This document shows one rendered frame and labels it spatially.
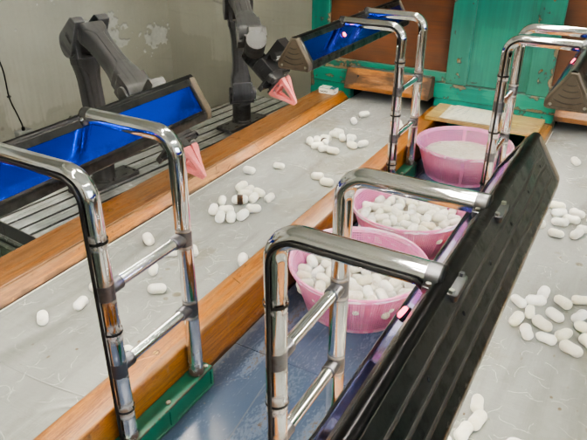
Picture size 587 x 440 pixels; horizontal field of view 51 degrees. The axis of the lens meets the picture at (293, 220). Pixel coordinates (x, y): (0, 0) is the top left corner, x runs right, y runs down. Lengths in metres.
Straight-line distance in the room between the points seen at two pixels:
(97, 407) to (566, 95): 0.92
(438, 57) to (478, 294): 1.59
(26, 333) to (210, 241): 0.40
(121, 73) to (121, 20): 2.36
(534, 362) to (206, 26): 3.16
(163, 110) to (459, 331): 0.64
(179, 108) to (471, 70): 1.23
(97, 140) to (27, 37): 2.60
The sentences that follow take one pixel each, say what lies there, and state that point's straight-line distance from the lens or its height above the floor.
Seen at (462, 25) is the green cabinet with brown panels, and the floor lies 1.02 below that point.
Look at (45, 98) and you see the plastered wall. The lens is 3.57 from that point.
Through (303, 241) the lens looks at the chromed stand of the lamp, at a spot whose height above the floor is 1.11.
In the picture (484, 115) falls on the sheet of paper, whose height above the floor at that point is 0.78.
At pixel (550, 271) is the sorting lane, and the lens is 1.29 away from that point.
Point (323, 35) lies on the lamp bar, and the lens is 1.46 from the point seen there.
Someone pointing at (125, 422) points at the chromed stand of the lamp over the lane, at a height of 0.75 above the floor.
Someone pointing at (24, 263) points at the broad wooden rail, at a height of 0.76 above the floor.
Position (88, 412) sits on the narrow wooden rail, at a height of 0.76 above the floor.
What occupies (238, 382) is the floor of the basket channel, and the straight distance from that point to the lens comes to 1.04.
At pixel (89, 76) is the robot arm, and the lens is 1.66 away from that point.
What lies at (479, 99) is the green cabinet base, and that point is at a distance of 2.07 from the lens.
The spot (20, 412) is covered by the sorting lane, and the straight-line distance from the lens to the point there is 0.98.
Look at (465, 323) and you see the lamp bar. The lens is 0.51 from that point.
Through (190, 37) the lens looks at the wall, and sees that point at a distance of 3.97.
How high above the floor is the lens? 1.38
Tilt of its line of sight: 28 degrees down
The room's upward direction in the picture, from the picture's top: straight up
